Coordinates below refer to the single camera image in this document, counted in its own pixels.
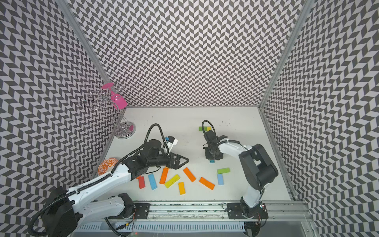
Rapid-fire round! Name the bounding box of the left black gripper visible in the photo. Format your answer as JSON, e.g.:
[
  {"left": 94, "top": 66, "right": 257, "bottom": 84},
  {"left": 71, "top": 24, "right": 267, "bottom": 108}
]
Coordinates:
[{"left": 148, "top": 151, "right": 190, "bottom": 170}]

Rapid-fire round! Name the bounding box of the dark green block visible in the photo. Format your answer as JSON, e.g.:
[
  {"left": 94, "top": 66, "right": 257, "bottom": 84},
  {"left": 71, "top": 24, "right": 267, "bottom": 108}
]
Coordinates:
[{"left": 198, "top": 126, "right": 208, "bottom": 132}]

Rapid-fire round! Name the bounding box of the orange block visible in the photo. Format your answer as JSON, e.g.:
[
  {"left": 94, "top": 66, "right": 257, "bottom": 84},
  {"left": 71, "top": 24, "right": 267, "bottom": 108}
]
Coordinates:
[
  {"left": 199, "top": 177, "right": 215, "bottom": 190},
  {"left": 159, "top": 167, "right": 169, "bottom": 185},
  {"left": 183, "top": 168, "right": 196, "bottom": 183}
]

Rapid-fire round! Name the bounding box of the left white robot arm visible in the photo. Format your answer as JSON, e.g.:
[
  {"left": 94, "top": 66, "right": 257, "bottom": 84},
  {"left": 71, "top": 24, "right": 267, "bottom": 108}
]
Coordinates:
[{"left": 27, "top": 135, "right": 183, "bottom": 237}]

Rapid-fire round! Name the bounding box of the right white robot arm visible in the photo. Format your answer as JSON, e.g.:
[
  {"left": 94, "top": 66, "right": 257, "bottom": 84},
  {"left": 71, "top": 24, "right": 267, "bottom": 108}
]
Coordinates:
[{"left": 201, "top": 120, "right": 278, "bottom": 220}]

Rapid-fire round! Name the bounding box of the light green block right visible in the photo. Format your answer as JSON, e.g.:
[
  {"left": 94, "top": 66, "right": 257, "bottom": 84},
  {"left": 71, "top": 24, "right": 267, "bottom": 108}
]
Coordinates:
[{"left": 217, "top": 168, "right": 231, "bottom": 174}]

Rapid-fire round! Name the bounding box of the yellow-green long block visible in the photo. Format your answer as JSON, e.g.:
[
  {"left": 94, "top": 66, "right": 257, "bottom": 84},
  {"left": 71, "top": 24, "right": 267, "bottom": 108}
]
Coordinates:
[{"left": 164, "top": 174, "right": 180, "bottom": 189}]

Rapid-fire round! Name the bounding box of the yellow-orange block lower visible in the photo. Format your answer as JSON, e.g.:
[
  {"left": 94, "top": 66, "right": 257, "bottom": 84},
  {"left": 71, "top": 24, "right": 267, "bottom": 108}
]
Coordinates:
[{"left": 178, "top": 182, "right": 186, "bottom": 195}]

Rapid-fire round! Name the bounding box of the light blue block right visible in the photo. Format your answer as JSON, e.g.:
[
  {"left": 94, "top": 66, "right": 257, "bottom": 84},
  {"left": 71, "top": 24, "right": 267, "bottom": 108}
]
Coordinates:
[{"left": 217, "top": 174, "right": 224, "bottom": 186}]

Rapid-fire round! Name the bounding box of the blue block left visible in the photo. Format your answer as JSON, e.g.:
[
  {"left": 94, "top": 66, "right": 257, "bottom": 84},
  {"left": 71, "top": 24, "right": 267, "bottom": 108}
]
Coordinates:
[{"left": 148, "top": 173, "right": 158, "bottom": 190}]

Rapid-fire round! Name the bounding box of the red block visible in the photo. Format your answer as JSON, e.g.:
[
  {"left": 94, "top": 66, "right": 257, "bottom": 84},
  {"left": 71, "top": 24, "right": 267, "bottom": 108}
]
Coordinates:
[{"left": 137, "top": 176, "right": 146, "bottom": 189}]

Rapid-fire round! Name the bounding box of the orange patterned plate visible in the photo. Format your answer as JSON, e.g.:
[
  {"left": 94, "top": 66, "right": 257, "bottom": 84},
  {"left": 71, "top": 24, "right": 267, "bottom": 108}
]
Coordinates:
[{"left": 97, "top": 158, "right": 118, "bottom": 176}]

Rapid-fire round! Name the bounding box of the pink wire jewelry stand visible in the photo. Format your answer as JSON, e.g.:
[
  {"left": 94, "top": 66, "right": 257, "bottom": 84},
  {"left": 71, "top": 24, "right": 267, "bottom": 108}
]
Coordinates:
[{"left": 78, "top": 82, "right": 136, "bottom": 139}]

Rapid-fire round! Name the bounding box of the metal base rail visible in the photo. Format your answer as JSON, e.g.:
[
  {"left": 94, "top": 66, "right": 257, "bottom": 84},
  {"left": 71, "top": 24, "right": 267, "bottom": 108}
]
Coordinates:
[{"left": 73, "top": 200, "right": 314, "bottom": 235}]

